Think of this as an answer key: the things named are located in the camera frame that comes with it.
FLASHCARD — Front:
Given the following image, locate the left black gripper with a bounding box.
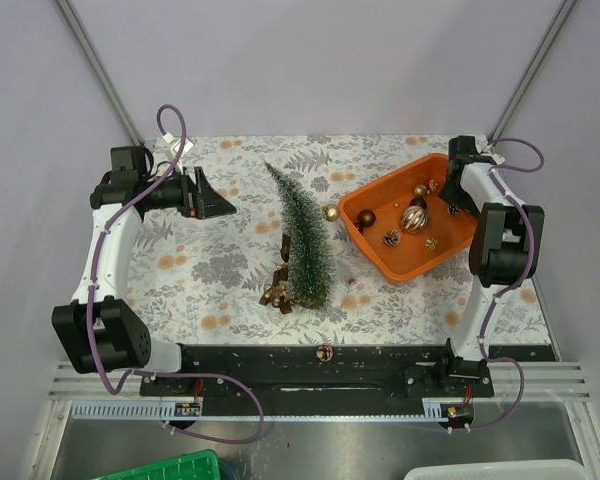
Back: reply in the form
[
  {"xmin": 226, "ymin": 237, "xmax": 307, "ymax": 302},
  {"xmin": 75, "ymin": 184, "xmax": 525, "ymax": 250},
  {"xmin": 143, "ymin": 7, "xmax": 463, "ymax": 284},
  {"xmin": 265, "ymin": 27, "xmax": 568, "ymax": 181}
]
[{"xmin": 142, "ymin": 166, "xmax": 237, "ymax": 220}]

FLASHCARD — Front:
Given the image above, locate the orange plastic bin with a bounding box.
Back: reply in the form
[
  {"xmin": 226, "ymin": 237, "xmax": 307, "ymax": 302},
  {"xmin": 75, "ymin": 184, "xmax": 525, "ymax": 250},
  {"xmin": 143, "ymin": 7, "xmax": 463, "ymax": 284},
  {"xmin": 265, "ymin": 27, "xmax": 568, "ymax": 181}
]
[{"xmin": 339, "ymin": 153, "xmax": 477, "ymax": 284}]

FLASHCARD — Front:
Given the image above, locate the brown leaf decoration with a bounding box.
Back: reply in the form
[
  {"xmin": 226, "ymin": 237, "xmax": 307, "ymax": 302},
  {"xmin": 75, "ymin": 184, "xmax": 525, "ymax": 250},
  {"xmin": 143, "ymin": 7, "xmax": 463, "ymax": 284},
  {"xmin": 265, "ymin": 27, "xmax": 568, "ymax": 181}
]
[{"xmin": 259, "ymin": 234, "xmax": 294, "ymax": 315}]

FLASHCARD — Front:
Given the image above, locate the gold glitter ball ornament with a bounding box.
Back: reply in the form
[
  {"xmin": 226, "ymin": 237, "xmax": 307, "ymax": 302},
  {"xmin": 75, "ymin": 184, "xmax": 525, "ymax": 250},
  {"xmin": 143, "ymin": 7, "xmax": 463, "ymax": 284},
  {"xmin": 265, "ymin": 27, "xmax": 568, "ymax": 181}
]
[{"xmin": 322, "ymin": 204, "xmax": 340, "ymax": 222}]

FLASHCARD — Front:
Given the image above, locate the small green christmas tree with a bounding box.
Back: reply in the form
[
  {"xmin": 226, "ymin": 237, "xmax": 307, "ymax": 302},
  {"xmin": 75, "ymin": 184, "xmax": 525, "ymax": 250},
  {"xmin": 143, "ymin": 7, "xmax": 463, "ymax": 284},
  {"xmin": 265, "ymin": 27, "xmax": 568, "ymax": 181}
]
[{"xmin": 264, "ymin": 162, "xmax": 336, "ymax": 309}]

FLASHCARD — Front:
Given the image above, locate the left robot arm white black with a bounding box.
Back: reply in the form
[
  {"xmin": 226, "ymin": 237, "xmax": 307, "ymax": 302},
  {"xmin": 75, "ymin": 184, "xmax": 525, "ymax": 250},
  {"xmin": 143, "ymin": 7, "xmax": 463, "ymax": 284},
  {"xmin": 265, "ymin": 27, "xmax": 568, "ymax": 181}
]
[{"xmin": 51, "ymin": 146, "xmax": 237, "ymax": 395}]

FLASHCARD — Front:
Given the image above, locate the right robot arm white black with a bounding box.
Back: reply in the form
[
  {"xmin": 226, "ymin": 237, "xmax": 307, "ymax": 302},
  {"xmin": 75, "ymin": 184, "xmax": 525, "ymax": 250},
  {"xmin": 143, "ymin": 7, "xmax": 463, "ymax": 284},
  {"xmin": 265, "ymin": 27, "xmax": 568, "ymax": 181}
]
[{"xmin": 434, "ymin": 136, "xmax": 545, "ymax": 396}]

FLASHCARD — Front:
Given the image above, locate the small gold ornament cluster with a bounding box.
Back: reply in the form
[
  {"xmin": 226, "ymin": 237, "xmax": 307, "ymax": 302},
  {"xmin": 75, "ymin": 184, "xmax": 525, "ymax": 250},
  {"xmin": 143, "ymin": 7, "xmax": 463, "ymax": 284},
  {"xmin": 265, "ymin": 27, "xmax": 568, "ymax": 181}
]
[{"xmin": 412, "ymin": 179, "xmax": 438, "ymax": 198}]

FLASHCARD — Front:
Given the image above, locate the dark brown bauble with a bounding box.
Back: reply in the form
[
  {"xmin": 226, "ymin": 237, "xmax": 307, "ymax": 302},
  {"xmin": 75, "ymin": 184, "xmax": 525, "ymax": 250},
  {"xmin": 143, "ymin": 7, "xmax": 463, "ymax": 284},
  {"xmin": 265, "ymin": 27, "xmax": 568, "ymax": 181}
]
[
  {"xmin": 357, "ymin": 210, "xmax": 376, "ymax": 229},
  {"xmin": 409, "ymin": 197, "xmax": 427, "ymax": 209}
]

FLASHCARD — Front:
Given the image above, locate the gold striped bauble ornament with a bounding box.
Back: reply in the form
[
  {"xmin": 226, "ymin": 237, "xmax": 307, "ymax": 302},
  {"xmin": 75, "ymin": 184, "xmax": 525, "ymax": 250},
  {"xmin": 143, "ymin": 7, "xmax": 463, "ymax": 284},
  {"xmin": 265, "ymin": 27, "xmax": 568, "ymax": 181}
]
[{"xmin": 401, "ymin": 206, "xmax": 428, "ymax": 234}]

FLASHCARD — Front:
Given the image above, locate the gold leaf sequin ornament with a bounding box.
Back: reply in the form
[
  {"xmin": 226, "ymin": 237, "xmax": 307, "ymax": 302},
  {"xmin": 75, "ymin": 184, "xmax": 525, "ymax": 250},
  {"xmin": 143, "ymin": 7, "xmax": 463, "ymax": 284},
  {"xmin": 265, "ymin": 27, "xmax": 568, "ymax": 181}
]
[{"xmin": 425, "ymin": 237, "xmax": 438, "ymax": 250}]

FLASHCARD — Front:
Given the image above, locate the frosted pine cone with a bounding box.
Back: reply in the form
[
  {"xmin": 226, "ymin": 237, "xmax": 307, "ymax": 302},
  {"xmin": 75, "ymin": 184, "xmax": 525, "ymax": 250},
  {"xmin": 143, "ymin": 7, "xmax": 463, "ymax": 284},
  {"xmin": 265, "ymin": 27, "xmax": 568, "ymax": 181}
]
[
  {"xmin": 382, "ymin": 229, "xmax": 402, "ymax": 247},
  {"xmin": 316, "ymin": 344, "xmax": 334, "ymax": 362}
]

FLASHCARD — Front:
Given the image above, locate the floral patterned table mat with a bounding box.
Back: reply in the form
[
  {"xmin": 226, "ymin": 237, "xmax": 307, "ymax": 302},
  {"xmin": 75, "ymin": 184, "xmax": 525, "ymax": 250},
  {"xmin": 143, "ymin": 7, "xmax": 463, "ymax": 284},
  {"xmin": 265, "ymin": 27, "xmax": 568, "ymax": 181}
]
[{"xmin": 86, "ymin": 133, "xmax": 556, "ymax": 347}]

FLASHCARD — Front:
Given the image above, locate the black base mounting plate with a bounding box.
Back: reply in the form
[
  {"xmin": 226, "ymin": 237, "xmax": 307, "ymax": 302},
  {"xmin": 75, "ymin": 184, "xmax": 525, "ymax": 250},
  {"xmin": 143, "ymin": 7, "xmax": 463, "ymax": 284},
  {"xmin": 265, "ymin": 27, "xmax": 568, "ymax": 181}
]
[{"xmin": 140, "ymin": 345, "xmax": 494, "ymax": 418}]

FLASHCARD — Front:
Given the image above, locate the green plastic crate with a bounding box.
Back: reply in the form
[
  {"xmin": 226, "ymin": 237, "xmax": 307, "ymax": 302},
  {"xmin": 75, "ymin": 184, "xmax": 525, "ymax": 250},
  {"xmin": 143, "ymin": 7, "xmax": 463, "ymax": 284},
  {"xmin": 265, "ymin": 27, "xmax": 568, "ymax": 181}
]
[{"xmin": 100, "ymin": 449, "xmax": 221, "ymax": 480}]

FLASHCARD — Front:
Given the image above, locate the white plastic container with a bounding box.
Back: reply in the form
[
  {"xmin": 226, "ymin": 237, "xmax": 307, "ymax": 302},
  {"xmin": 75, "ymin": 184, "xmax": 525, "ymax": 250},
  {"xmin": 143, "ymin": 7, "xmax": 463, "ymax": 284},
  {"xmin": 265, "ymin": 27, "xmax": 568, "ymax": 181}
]
[{"xmin": 404, "ymin": 459, "xmax": 589, "ymax": 480}]

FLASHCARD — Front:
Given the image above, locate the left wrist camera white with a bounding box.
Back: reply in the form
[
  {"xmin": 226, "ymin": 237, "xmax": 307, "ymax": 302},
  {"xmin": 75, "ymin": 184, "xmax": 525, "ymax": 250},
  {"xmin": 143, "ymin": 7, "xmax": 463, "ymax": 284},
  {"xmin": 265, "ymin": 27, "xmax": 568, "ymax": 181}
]
[{"xmin": 162, "ymin": 132, "xmax": 193, "ymax": 160}]

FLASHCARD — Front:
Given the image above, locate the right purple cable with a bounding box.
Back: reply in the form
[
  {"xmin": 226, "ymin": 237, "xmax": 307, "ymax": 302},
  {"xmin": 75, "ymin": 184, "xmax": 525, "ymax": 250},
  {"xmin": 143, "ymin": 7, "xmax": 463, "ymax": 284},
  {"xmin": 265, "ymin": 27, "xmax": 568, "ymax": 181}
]
[{"xmin": 404, "ymin": 137, "xmax": 547, "ymax": 434}]

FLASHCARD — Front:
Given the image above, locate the purple cable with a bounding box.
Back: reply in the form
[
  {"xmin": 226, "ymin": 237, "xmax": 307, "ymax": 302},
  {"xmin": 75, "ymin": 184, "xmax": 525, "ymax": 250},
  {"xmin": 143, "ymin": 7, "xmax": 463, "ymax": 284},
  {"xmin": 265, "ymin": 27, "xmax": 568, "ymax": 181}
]
[
  {"xmin": 84, "ymin": 103, "xmax": 266, "ymax": 444},
  {"xmin": 404, "ymin": 137, "xmax": 547, "ymax": 434}
]

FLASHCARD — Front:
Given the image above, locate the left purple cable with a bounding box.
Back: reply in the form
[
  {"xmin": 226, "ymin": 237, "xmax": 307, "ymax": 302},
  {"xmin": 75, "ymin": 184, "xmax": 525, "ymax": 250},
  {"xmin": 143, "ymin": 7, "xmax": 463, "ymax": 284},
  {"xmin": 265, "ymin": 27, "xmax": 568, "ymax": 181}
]
[{"xmin": 84, "ymin": 103, "xmax": 266, "ymax": 444}]

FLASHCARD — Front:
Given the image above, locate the white slotted cable duct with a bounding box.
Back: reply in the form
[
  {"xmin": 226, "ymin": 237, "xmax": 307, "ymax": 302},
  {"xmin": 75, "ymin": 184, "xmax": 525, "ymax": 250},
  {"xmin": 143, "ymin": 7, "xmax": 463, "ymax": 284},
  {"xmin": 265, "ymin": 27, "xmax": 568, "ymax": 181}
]
[{"xmin": 69, "ymin": 397, "xmax": 444, "ymax": 422}]

